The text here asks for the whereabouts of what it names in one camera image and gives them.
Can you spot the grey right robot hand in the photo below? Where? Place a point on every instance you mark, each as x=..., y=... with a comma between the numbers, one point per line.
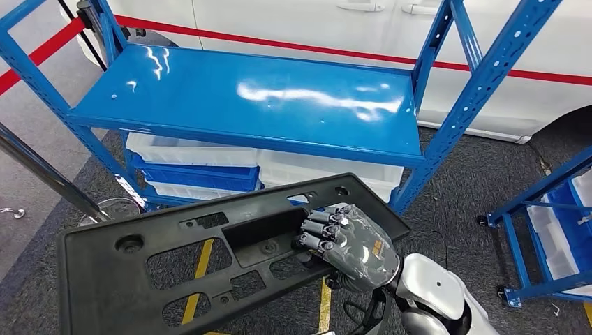
x=360, y=254

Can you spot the black plastic plate part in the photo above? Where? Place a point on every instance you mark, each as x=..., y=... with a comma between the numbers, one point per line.
x=92, y=277

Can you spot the blue wheeled shelf rack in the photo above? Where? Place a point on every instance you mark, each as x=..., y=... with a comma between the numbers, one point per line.
x=511, y=259

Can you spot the blue metal shelf rack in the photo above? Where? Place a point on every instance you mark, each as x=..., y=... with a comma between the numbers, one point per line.
x=208, y=92

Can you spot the yellow floor tape square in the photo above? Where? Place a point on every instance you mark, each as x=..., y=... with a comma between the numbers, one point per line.
x=325, y=300

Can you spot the white plastic bin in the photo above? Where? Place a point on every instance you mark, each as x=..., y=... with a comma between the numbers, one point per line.
x=550, y=240
x=333, y=166
x=185, y=150
x=185, y=190
x=583, y=189
x=379, y=187

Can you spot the long red barrier belt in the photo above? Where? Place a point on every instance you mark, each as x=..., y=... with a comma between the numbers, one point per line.
x=277, y=41

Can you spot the yellow floor tape line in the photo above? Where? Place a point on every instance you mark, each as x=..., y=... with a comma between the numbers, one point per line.
x=588, y=314

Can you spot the white car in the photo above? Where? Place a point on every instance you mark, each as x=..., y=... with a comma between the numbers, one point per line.
x=277, y=18

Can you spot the small metal hook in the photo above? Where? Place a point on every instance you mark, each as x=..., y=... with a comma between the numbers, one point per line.
x=16, y=212

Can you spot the short red barrier belt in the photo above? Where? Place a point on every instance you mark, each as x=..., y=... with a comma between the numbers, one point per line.
x=37, y=54

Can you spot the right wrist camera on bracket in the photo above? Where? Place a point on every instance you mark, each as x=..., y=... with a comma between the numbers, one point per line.
x=377, y=307

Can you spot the chrome stanchion post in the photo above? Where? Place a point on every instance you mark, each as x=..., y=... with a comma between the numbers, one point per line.
x=46, y=173

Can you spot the black stanchion post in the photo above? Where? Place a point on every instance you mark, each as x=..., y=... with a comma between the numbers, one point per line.
x=88, y=14

